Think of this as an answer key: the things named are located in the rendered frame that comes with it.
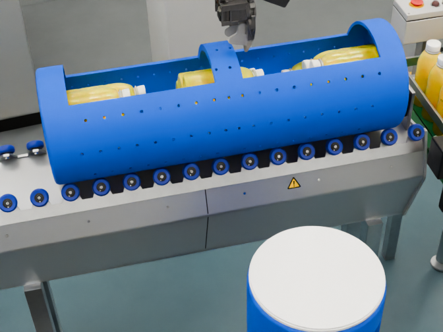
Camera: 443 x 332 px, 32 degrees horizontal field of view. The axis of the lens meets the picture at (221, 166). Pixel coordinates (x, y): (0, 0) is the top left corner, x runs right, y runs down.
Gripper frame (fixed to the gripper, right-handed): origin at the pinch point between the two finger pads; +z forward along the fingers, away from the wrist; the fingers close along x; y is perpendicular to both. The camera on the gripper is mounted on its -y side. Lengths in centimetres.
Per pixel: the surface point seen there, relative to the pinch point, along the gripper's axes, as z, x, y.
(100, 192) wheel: 28, 12, 40
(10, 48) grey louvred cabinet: 78, -143, 68
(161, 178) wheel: 27.5, 10.9, 25.0
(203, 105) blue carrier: 6.5, 11.6, 13.8
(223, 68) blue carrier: 1.4, 5.4, 7.4
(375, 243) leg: 69, 9, -36
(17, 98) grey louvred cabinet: 104, -142, 70
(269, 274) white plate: 20, 53, 9
